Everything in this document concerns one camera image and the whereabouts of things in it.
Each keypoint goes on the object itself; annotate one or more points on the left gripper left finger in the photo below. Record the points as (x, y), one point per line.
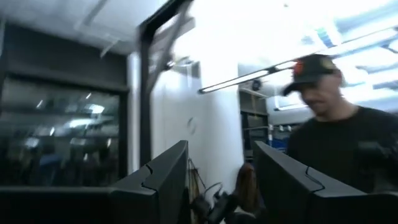
(161, 193)

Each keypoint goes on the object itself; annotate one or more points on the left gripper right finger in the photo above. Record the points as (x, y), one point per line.
(289, 193)

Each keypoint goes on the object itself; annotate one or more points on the brown hanging object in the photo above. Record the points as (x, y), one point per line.
(246, 186)

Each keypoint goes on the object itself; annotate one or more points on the person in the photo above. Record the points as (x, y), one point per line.
(335, 146)

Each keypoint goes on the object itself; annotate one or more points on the dark metal shelf rack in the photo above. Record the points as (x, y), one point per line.
(253, 124)

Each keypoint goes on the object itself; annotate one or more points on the dark glass window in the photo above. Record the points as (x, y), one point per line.
(62, 130)

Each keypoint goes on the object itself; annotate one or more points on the long overhead LED light bar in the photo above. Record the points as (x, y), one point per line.
(236, 81)

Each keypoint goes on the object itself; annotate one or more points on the person's cap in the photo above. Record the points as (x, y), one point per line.
(308, 70)

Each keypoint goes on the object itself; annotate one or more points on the black aluminium rig frame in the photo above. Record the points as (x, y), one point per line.
(144, 93)

